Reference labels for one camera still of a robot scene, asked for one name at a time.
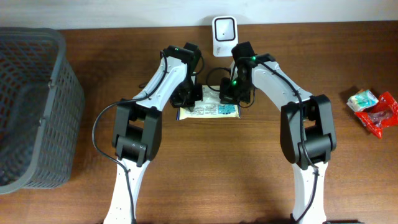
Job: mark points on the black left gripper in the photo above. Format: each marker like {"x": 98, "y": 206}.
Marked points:
{"x": 185, "y": 99}

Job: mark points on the yellow snack bag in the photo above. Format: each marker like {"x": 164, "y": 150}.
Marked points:
{"x": 210, "y": 107}

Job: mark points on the red snack bag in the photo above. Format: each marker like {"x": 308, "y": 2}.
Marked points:
{"x": 382, "y": 115}

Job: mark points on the grey plastic basket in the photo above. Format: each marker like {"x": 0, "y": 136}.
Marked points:
{"x": 42, "y": 104}

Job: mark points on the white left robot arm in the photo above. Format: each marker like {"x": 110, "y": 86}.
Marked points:
{"x": 137, "y": 132}

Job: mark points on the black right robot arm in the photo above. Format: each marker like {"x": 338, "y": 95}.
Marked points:
{"x": 307, "y": 129}

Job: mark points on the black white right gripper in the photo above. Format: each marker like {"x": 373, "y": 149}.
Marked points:
{"x": 232, "y": 95}

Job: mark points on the teal tissue pack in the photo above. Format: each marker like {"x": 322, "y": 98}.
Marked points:
{"x": 364, "y": 99}

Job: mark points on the white barcode scanner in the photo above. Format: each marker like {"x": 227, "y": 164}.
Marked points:
{"x": 225, "y": 35}

